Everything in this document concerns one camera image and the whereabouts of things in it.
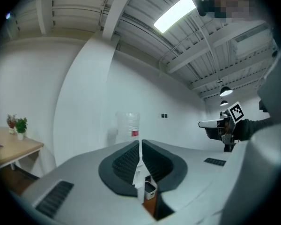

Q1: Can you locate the red potted plant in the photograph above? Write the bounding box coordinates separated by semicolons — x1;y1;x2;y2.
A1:
6;114;17;135

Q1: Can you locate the wooden desk with white legs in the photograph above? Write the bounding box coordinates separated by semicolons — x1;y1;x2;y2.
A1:
0;125;45;171

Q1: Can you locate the small white box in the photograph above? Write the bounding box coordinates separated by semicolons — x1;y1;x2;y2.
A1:
144;181;158;200

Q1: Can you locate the person's head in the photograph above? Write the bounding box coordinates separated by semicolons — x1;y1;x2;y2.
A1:
208;0;267;22

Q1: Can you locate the large black pendant lamp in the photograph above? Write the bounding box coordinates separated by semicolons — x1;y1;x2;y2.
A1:
219;86;234;97

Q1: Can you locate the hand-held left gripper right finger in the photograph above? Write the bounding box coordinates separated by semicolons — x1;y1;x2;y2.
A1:
141;139;188;193

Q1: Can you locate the clear water jug red label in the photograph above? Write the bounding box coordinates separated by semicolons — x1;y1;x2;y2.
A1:
115;111;141;142

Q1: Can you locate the white spray bottle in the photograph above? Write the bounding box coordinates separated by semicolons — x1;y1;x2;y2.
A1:
133;169;145;204

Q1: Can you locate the white ceiling air conditioner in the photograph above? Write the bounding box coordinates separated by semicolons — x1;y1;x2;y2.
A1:
231;29;273;59

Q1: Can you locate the person's right forearm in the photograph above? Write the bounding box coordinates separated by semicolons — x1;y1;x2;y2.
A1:
237;118;274;142

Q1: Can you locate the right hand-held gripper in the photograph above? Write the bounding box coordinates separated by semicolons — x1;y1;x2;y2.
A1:
198;101;245;152

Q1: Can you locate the person's torso in light shirt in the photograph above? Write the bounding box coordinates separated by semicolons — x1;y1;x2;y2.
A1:
221;45;281;225

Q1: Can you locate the black head-worn camera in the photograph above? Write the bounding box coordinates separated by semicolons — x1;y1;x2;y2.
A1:
192;0;216;17

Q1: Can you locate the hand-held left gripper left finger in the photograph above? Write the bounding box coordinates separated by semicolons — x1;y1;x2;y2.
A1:
98;139;140;197

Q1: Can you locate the rectangular ceiling light panel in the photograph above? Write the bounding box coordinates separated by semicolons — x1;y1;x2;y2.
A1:
153;0;205;34

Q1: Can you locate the green potted plant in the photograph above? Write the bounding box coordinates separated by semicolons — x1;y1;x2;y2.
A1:
15;117;29;141

